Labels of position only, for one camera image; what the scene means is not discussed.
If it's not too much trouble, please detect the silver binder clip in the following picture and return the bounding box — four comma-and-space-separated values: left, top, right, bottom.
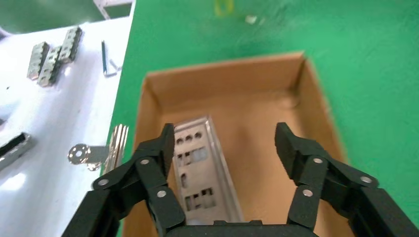
68, 124, 129, 174

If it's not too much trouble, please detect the brown cardboard box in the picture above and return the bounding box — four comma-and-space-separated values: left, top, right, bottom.
123, 50, 356, 237

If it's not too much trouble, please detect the silver metal IO shield plate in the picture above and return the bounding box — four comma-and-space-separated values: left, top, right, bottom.
176, 115, 246, 226
171, 118, 237, 226

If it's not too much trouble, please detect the white flat board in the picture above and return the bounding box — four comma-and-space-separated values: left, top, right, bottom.
0, 16, 136, 237

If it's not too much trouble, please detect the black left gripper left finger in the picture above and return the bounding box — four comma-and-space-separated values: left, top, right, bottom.
62, 123, 187, 237

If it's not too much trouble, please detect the black chrome strip part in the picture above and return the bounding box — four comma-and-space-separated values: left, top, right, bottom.
0, 132, 34, 171

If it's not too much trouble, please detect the perforated metal angle strut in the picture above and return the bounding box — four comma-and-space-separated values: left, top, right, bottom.
93, 0, 135, 20

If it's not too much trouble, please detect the small grey slotted bracket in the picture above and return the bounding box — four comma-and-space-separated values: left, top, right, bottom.
27, 41, 50, 81
38, 45, 64, 88
59, 27, 83, 64

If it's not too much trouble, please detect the small metal hex key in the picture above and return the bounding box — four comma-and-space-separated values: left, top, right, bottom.
101, 39, 123, 78

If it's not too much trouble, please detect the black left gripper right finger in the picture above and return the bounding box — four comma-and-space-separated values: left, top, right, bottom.
274, 122, 419, 237

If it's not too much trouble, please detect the green table cloth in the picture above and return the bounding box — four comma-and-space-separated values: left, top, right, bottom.
101, 0, 419, 237

